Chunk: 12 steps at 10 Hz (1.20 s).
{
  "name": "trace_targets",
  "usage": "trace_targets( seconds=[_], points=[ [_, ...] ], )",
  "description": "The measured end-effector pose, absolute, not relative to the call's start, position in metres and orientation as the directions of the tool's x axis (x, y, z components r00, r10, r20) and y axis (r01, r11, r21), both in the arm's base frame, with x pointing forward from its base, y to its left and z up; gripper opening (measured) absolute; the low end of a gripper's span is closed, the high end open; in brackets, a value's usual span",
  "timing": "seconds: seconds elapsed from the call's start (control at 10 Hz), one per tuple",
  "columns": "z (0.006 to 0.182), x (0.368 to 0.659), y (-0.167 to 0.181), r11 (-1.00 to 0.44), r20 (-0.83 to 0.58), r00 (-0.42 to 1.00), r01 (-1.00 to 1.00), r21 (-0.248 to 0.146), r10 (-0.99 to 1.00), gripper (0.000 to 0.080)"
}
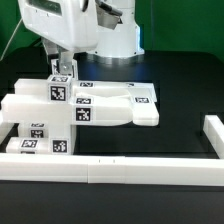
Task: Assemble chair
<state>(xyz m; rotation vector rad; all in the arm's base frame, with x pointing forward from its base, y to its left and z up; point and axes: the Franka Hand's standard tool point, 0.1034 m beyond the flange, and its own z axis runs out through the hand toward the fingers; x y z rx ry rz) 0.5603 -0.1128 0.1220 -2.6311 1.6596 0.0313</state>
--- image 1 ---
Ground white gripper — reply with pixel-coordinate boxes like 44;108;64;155
18;0;98;75

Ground white tagged cube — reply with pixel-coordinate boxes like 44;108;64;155
51;59;78;80
47;75;72;102

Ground white chair back frame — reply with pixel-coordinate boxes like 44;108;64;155
1;79;159;126

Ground white chair seat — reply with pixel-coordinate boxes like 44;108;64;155
18;121;78;156

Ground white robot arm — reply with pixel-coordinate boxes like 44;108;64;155
18;0;144;77

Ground white marker sheet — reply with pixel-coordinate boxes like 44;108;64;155
73;80;157;102

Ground thin white rod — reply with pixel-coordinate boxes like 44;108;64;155
0;18;22;61

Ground white U-shaped obstacle fence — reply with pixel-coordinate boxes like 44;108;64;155
0;114;224;187

